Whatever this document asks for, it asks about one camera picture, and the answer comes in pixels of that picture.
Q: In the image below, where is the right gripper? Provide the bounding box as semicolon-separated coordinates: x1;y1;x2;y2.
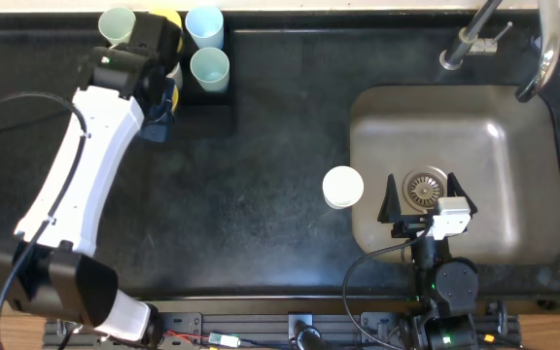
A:
376;171;479;240

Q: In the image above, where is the white cup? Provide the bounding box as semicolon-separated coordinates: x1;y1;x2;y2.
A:
321;165;365;211

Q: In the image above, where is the steel sink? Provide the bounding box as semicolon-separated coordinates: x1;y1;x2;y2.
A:
349;85;560;266

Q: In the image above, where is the steel tap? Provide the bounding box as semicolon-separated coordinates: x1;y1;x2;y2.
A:
437;0;560;104

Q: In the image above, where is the black tray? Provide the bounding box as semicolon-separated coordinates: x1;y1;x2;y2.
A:
128;13;236;140

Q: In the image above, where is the green cup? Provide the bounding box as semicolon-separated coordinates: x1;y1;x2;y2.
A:
97;6;137;48
190;47;231;93

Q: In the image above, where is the blue cup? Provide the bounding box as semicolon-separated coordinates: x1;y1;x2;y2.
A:
185;6;226;50

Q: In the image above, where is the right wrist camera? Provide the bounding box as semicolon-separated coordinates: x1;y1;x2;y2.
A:
425;195;473;242

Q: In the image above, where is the black cable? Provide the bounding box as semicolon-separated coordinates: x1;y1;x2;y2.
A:
0;90;89;350
341;216;437;350

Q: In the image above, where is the mounting rail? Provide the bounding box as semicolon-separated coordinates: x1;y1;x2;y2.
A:
41;299;522;350

